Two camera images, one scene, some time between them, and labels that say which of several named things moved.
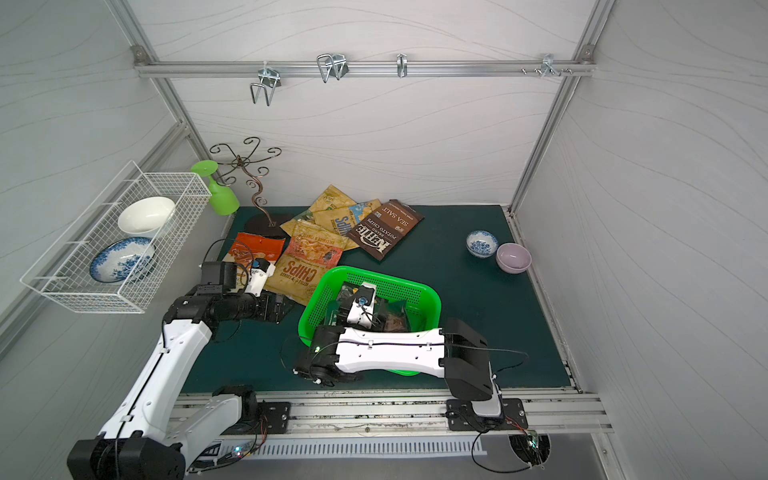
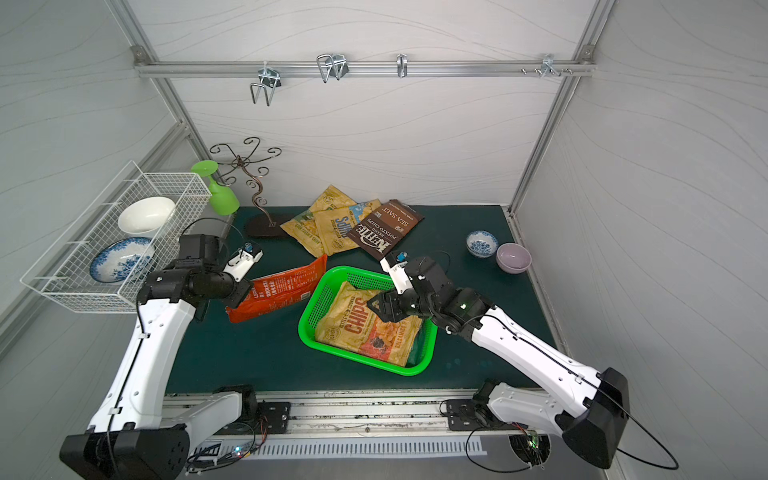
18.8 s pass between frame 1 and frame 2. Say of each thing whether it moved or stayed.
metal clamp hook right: stayed
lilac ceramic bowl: stayed
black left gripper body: moved
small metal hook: stayed
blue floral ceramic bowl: stayed
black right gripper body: moved
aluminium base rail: stayed
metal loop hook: stayed
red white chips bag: moved
